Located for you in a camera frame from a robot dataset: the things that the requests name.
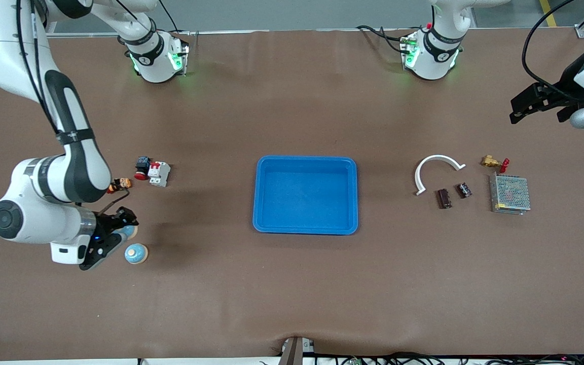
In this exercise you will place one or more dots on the blue plastic tray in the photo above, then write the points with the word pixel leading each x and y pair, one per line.
pixel 307 197

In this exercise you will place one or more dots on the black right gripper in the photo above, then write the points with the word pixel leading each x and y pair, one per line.
pixel 108 221

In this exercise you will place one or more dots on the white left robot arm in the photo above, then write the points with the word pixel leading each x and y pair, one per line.
pixel 439 56

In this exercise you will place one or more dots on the metal table clamp bracket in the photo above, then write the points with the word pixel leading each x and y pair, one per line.
pixel 294 350

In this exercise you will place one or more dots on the white curved plastic strip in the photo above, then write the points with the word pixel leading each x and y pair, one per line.
pixel 439 158

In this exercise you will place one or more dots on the light blue call bell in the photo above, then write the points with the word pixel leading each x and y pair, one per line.
pixel 136 253
pixel 131 232

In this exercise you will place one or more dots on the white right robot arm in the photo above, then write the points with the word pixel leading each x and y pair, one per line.
pixel 74 167

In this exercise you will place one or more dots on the red orange push button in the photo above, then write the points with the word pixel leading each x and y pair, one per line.
pixel 122 184

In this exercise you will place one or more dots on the red black emergency stop button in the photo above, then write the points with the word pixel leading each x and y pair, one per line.
pixel 142 166

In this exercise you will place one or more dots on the white circuit breaker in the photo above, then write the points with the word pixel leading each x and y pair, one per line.
pixel 159 174

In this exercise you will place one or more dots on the table cover sheet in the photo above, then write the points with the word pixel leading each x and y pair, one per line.
pixel 292 284

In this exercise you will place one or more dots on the metal mesh power supply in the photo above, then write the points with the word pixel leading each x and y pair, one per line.
pixel 510 193

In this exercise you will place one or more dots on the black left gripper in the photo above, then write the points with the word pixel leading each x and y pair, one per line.
pixel 569 80

